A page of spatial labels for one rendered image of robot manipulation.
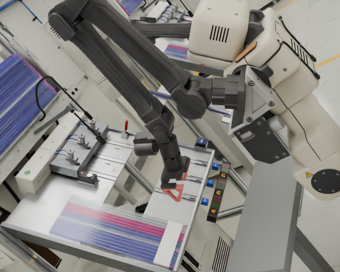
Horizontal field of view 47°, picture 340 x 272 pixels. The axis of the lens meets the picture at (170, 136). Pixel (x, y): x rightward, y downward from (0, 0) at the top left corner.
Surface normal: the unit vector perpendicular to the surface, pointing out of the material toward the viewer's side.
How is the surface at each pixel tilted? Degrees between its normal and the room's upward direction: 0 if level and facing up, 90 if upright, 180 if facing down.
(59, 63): 90
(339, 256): 0
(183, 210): 43
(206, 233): 90
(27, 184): 90
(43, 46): 90
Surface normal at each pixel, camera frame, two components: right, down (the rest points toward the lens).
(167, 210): 0.04, -0.76
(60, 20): -0.21, 0.58
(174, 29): -0.59, 0.16
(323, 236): -0.63, -0.70
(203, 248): 0.72, -0.36
